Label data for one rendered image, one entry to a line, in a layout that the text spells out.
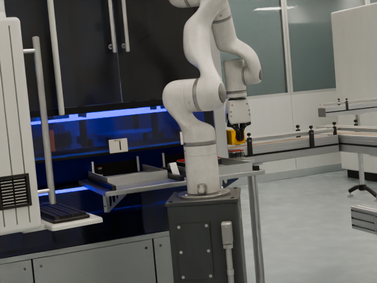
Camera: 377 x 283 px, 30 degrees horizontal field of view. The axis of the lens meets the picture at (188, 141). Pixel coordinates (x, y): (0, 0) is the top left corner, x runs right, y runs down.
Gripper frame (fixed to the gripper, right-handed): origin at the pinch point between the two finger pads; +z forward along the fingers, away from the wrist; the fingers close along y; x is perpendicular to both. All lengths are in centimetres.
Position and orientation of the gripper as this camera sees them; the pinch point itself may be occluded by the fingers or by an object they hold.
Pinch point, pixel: (239, 135)
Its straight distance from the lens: 293.5
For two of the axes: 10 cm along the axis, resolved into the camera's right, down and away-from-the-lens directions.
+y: -9.3, 1.1, -3.5
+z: 0.9, 9.9, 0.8
